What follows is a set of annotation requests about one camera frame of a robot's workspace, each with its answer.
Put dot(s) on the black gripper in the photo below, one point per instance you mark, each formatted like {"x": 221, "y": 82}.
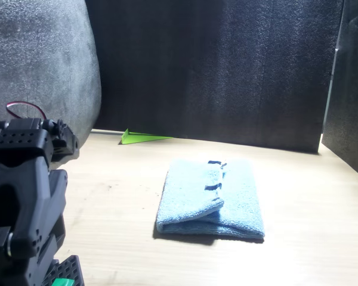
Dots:
{"x": 67, "y": 140}

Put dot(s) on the light blue towel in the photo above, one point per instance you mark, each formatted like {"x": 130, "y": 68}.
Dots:
{"x": 238, "y": 202}

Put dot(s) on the black arm base block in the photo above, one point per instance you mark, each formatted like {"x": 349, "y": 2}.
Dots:
{"x": 67, "y": 269}

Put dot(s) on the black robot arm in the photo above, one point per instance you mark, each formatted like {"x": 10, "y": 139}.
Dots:
{"x": 18, "y": 193}

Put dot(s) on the curved grey foam sheet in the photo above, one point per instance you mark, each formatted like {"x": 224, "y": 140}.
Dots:
{"x": 38, "y": 59}

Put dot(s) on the green clamp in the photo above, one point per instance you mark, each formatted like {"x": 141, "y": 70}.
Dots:
{"x": 62, "y": 282}

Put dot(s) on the dark foam panel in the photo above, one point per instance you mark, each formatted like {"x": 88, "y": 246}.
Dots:
{"x": 214, "y": 68}
{"x": 350, "y": 104}

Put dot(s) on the green plastic bracket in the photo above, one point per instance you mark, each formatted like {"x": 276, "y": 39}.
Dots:
{"x": 134, "y": 138}

